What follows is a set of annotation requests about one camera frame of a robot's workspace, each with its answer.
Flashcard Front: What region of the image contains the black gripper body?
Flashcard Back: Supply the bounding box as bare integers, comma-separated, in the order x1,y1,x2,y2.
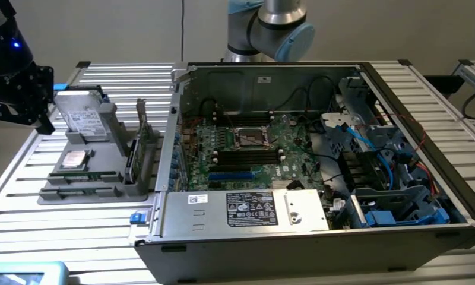
0,11,56,103

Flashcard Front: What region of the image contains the green RAM stick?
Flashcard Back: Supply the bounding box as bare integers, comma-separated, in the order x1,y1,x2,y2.
48,170,119,184

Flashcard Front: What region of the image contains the black RAM slot bank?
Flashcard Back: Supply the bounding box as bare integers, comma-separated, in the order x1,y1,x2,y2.
211,149,284,163
212,110,274,126

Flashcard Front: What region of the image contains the silver hard disk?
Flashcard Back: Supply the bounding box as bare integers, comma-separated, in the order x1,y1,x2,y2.
53,90,109,137

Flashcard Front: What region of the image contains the CPU chip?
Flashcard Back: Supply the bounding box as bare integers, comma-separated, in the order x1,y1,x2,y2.
61,150,92,170

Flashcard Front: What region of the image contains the grey parts rack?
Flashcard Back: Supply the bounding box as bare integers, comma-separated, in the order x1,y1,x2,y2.
37,102,166,206

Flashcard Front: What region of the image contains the green graphics card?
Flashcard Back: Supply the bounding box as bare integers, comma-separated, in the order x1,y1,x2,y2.
135,97,154,151

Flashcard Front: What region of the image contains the black slim disk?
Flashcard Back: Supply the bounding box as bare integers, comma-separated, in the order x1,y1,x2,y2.
124,138,140,184

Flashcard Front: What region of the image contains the black expansion slot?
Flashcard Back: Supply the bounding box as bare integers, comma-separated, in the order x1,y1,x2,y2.
208,165,252,174

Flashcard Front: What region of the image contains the blue expansion slot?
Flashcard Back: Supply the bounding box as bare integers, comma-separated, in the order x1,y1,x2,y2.
207,172,251,181

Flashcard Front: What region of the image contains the teal box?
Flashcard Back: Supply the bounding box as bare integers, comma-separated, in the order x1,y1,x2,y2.
0,261,71,285

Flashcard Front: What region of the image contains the CPU socket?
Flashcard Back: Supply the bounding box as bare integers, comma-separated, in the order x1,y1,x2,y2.
227,126,274,150

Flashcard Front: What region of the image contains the green motherboard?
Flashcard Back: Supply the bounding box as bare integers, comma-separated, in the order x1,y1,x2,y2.
184,114,330,192

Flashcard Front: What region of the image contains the silver power supply unit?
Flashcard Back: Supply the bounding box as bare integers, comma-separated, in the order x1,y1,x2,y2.
158,189,330,235

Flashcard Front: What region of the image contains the open black PC case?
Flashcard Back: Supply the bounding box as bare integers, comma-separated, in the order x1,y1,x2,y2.
127,61,475,285

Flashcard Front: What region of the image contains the metal drive cage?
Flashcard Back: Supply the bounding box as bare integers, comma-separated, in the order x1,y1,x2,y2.
320,75,405,155

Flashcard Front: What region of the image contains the grey disk bay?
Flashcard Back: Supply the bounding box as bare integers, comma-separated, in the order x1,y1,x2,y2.
336,185,451,229

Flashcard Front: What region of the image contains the metal slat side table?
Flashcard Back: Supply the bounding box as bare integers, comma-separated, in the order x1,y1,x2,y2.
451,59,475,91

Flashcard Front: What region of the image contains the thin black wall cable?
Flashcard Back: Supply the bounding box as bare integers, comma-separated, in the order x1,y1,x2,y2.
180,0,186,62

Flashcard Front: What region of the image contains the black case wire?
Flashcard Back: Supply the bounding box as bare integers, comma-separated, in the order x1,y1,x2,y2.
275,75,338,113

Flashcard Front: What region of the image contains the blue disk wire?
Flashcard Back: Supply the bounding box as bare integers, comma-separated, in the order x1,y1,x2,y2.
340,123,413,191

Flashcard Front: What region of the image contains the thin red wire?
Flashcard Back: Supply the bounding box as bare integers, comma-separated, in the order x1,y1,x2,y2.
374,114,441,200

